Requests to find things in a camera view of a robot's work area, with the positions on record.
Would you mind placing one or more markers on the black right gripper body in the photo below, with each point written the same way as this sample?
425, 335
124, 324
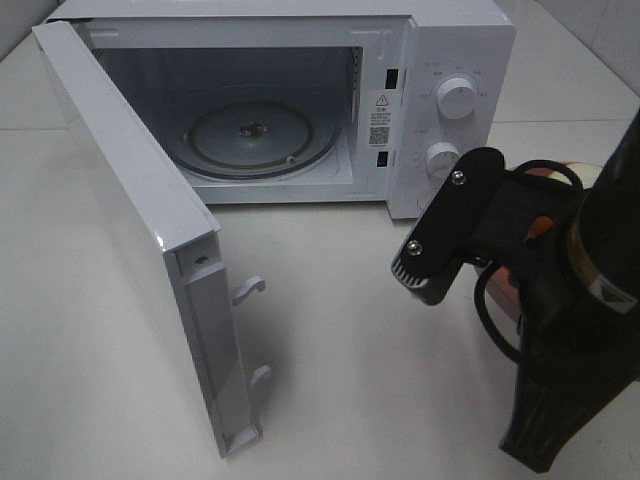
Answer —
517, 223

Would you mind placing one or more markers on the warning label sticker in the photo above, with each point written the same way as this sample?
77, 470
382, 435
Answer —
382, 106

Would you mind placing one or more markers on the round door release button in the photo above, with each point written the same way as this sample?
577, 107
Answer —
424, 198

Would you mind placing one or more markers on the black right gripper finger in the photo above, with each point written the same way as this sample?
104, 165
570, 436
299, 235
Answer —
554, 399

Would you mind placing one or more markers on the white upper power knob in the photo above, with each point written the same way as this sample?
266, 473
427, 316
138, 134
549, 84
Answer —
456, 96

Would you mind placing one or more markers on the white microwave oven body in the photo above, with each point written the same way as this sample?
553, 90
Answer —
175, 61

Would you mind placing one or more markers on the glass microwave turntable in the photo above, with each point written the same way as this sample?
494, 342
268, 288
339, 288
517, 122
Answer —
256, 140

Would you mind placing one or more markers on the white lower timer knob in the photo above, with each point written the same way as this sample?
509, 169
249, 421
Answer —
441, 157

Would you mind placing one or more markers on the toast sandwich with lettuce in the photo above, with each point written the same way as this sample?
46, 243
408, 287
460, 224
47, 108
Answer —
586, 172

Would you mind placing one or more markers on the white microwave door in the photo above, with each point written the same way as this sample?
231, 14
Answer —
165, 237

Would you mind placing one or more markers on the pink round plate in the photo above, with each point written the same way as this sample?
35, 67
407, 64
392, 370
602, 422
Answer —
502, 287

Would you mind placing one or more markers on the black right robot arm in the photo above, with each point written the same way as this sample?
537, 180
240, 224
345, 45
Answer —
579, 321

